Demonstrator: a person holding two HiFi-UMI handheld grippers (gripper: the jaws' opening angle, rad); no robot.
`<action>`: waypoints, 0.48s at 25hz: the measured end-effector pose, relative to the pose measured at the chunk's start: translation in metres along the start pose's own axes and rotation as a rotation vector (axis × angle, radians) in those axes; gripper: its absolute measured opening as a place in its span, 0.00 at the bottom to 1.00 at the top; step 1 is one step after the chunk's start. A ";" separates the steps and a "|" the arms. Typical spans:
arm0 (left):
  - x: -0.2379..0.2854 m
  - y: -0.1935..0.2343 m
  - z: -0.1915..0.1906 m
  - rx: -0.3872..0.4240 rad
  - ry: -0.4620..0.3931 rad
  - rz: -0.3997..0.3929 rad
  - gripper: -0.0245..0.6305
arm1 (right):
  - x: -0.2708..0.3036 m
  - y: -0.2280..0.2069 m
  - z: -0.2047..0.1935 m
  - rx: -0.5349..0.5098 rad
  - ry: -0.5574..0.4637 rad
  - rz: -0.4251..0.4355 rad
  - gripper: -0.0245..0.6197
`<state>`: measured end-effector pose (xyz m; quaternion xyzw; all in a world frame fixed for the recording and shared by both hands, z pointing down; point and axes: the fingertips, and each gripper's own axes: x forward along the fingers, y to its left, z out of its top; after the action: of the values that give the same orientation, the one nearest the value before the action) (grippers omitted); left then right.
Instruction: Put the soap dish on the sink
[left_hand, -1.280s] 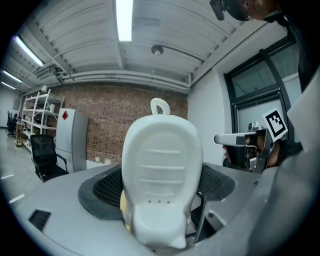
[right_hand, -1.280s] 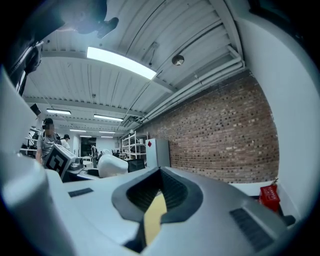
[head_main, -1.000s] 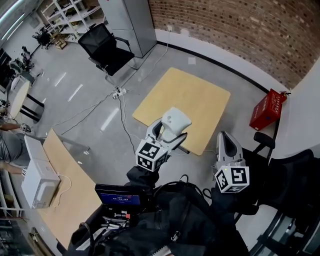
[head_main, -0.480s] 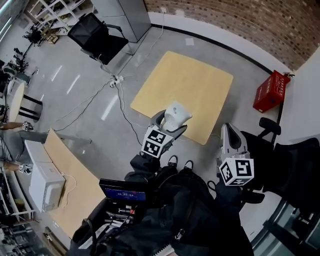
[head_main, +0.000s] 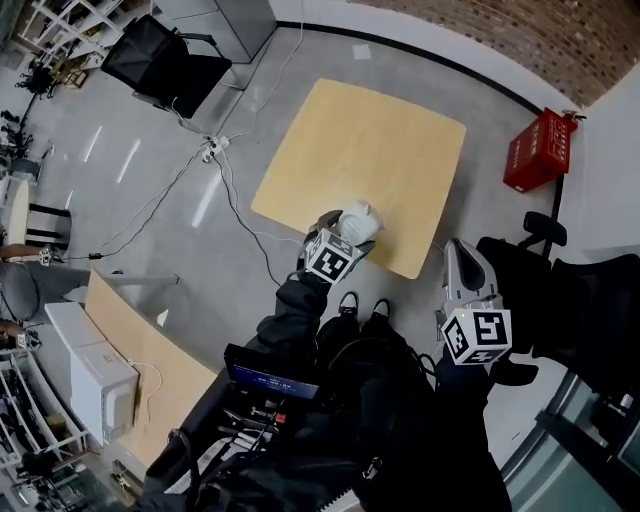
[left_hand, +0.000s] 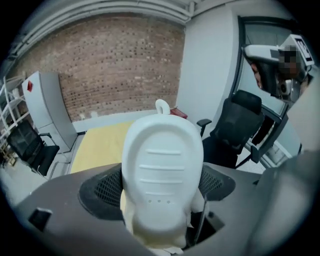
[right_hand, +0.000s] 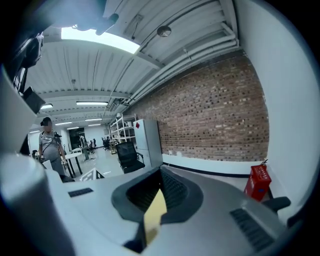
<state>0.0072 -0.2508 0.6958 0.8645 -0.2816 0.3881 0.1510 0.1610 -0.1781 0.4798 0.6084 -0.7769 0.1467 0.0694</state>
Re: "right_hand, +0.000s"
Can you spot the white table with black legs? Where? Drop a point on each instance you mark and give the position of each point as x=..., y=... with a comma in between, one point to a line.
x=73, y=156

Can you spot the black mesh office chair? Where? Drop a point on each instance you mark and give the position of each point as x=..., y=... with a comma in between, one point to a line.
x=127, y=155

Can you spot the red fire extinguisher box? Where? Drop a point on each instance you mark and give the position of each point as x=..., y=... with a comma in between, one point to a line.
x=258, y=181

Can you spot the black swivel chair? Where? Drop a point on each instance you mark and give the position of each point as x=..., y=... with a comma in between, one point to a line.
x=106, y=143

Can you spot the round ceiling fixture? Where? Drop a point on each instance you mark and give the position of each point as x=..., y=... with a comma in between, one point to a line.
x=164, y=31

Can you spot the large ceiling light panel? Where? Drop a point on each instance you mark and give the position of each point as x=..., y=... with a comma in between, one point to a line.
x=100, y=38

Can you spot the white refrigerator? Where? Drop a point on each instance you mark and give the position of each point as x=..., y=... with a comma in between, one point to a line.
x=148, y=140

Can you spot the white ceiling pipes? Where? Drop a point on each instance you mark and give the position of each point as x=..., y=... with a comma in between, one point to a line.
x=190, y=58

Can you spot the long ceiling light tube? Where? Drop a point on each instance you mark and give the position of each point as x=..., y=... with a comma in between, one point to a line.
x=92, y=103

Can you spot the short ceiling light tube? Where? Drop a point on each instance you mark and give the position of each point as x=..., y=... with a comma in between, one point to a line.
x=46, y=106

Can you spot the white shelving rack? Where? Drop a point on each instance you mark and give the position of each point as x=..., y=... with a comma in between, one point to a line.
x=122, y=130

